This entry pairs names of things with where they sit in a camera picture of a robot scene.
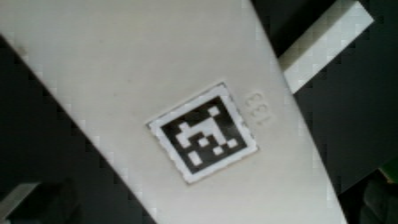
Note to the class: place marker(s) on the white cabinet top block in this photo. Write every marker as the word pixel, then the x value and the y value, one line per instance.
pixel 162 72

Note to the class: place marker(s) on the white U-shaped fence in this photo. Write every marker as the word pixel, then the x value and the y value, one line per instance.
pixel 324 41

